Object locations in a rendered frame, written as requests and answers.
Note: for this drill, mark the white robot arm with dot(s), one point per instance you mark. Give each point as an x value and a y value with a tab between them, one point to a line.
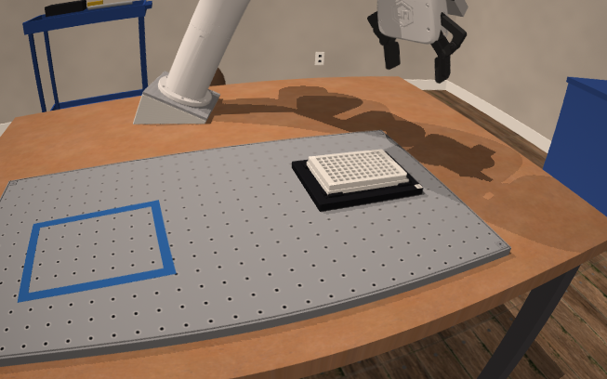
205	42

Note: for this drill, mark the blue tape rectangle outline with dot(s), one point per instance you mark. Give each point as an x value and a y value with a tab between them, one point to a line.
169	268

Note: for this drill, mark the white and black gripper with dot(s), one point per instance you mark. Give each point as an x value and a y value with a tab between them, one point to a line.
419	21

